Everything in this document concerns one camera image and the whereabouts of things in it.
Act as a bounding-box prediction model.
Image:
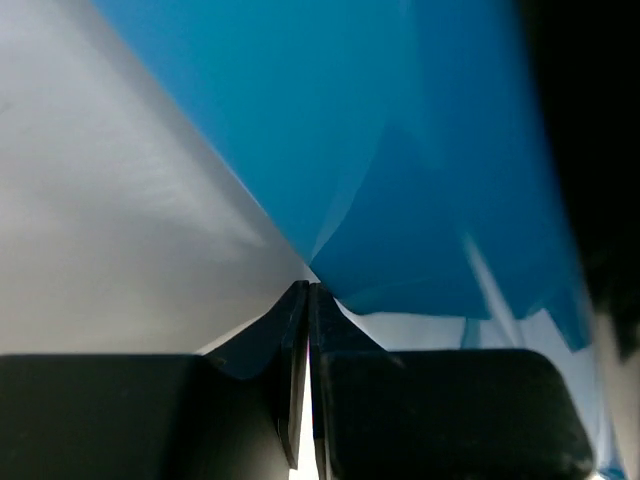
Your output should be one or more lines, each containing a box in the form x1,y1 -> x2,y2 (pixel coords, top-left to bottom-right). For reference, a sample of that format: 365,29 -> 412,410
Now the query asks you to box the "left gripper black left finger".
1,281 -> 309,479

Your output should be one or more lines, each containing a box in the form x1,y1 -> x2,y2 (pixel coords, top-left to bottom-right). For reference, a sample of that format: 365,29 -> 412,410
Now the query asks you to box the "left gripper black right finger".
308,283 -> 594,479

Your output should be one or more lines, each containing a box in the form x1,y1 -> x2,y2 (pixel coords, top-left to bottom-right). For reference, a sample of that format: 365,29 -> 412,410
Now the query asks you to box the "blue hard-shell suitcase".
92,0 -> 640,361

